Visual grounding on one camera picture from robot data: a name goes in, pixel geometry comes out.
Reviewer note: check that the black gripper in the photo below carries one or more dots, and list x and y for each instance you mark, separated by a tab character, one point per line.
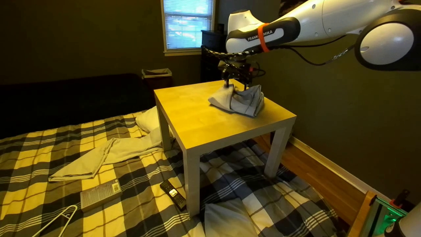
237	67

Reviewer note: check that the grey pillowcase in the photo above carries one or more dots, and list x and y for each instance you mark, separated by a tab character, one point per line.
245	102

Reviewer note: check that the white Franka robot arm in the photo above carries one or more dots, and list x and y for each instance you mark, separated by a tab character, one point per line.
329	17

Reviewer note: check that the dark dresser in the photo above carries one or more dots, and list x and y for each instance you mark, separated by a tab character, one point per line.
208	65

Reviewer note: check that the light wooden side table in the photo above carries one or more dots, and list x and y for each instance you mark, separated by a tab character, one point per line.
193	113

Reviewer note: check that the dark square basket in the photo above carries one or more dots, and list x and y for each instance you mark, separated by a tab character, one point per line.
157	79

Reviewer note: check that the white pillow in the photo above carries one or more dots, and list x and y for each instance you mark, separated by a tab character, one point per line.
149	119

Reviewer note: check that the black remote control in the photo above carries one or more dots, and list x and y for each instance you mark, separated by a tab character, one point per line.
173	192

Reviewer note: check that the small white cushion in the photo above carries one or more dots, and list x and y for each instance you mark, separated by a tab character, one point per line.
228	221

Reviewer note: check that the folded grey cloth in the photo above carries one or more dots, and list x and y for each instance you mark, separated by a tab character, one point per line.
87	164

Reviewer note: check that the wooden board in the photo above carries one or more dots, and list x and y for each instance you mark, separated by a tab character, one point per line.
362	214

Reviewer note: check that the green lit metal clamp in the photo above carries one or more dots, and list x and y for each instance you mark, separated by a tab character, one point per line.
386	217

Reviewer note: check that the white rounded object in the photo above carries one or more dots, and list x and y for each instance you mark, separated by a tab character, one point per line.
412	223

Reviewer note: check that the plaid checkered bed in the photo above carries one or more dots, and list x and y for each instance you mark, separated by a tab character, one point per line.
27	166

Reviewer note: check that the window with white frame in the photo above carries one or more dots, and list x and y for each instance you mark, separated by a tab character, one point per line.
185	26

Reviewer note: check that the framed wall picture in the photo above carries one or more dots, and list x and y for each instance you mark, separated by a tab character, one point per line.
290	4

